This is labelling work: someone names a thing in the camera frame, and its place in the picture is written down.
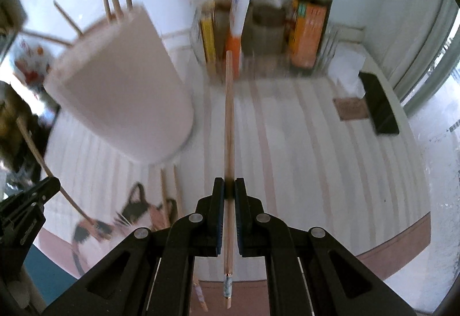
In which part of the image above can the dark sauce bottle orange label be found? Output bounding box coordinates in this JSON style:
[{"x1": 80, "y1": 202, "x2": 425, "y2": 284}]
[{"x1": 288, "y1": 0, "x2": 334, "y2": 76}]

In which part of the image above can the wooden chopstick with label band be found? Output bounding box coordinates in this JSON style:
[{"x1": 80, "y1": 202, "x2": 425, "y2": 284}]
[{"x1": 222, "y1": 49, "x2": 237, "y2": 310}]

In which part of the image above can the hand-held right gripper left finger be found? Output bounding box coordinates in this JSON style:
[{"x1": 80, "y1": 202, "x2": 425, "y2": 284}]
[{"x1": 42, "y1": 177, "x2": 225, "y2": 316}]

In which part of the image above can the white and orange packet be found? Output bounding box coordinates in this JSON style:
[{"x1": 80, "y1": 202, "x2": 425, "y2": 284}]
[{"x1": 226, "y1": 0, "x2": 251, "y2": 80}]

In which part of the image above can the brown jar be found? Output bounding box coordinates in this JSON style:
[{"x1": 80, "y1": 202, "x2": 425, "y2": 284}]
[{"x1": 242, "y1": 1, "x2": 289, "y2": 58}]

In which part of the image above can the small brown card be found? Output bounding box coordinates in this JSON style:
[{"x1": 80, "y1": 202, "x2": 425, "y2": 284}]
[{"x1": 332, "y1": 97, "x2": 369, "y2": 121}]

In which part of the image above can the frosted glass sliding door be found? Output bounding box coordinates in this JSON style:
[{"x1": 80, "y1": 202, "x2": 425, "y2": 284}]
[{"x1": 392, "y1": 0, "x2": 460, "y2": 315}]

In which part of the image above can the fruit wall sticker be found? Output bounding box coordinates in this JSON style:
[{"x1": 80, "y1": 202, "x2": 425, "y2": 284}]
[{"x1": 10, "y1": 39, "x2": 55, "y2": 87}]

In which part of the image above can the black smartphone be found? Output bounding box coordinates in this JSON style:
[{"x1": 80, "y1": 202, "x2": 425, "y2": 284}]
[{"x1": 358, "y1": 71, "x2": 400, "y2": 136}]

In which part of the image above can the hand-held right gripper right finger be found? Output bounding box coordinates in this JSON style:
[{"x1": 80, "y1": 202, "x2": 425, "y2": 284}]
[{"x1": 234, "y1": 177, "x2": 418, "y2": 316}]

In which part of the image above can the white crumpled tissue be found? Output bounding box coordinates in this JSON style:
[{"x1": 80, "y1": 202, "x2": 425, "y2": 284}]
[{"x1": 328, "y1": 44, "x2": 368, "y2": 98}]

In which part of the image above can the steel pot with lid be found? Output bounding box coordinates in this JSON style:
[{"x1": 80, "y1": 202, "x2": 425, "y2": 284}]
[{"x1": 0, "y1": 81, "x2": 47, "y2": 181}]

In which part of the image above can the pink utensil holder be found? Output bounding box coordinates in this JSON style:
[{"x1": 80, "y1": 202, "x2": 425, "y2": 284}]
[{"x1": 42, "y1": 4, "x2": 195, "y2": 165}]

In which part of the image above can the clear condiment rack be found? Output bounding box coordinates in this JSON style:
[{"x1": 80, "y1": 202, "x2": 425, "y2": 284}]
[{"x1": 191, "y1": 0, "x2": 337, "y2": 82}]

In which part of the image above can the striped cat print tablecloth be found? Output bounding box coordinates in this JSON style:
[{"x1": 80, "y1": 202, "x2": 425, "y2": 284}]
[{"x1": 36, "y1": 46, "x2": 432, "y2": 314}]

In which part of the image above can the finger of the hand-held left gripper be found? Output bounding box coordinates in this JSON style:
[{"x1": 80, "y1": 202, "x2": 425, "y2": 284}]
[{"x1": 0, "y1": 177, "x2": 62, "y2": 220}]

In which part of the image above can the yellow seasoning box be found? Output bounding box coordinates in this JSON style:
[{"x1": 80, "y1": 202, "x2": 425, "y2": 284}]
[{"x1": 199, "y1": 10, "x2": 219, "y2": 76}]

